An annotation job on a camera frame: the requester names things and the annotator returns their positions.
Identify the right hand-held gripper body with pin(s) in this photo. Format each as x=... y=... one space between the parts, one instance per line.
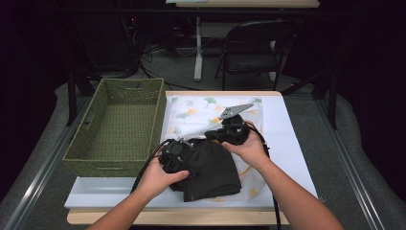
x=236 y=132

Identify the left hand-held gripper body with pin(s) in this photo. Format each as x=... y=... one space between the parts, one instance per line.
x=175 y=156

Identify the white leaf-print mesh laundry bag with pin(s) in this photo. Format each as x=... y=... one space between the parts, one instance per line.
x=191 y=118

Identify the dark cloth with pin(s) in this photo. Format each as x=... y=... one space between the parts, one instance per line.
x=210 y=169

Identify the green woven basket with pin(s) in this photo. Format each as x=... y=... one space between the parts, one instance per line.
x=121 y=127

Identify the person's right hand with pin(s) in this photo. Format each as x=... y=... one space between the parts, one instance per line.
x=252 y=151

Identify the person's left hand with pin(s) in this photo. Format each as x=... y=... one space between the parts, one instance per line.
x=156 y=182

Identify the white board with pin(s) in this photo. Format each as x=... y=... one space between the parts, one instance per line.
x=293 y=143

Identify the black folding chair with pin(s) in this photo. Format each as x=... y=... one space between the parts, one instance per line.
x=252 y=62

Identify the white-legged wooden desk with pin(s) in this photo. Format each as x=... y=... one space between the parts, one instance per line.
x=198 y=48

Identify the black metal stand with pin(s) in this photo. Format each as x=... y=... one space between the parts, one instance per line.
x=333 y=105
x=72 y=102

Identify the aluminium floor rail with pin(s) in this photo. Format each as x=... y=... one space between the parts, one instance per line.
x=348 y=166
x=48 y=163

